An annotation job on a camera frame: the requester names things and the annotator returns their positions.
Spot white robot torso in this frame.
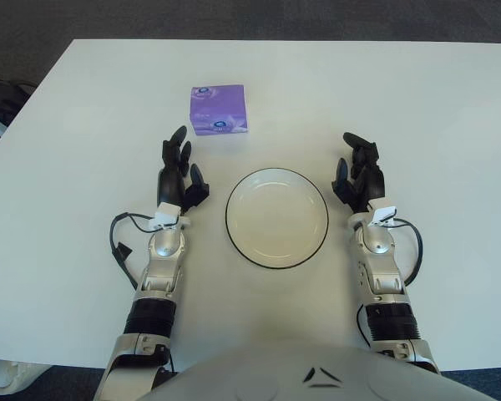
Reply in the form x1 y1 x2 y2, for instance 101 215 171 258
148 333 500 401

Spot white plastic object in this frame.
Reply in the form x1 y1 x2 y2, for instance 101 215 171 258
0 358 51 397

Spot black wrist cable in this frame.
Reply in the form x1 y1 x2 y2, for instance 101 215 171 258
109 211 180 292
390 216 424 287

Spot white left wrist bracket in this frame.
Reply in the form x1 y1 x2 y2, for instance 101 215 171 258
149 202 183 229

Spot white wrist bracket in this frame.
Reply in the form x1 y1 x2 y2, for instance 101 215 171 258
149 202 183 229
369 204 397 227

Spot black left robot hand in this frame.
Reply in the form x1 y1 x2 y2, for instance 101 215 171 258
156 126 212 218

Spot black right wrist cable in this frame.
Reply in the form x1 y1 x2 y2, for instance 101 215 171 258
390 216 424 287

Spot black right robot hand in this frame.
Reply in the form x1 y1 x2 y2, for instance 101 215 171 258
331 132 387 212

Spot white plate with black rim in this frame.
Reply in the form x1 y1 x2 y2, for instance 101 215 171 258
225 167 330 270

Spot purple tissue paper pack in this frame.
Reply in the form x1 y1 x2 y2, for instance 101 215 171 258
190 84 251 137

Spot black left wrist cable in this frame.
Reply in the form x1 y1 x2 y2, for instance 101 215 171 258
109 211 180 292

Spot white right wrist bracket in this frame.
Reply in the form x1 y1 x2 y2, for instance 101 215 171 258
369 204 397 227

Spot black bag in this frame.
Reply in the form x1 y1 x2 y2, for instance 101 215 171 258
0 78 38 162

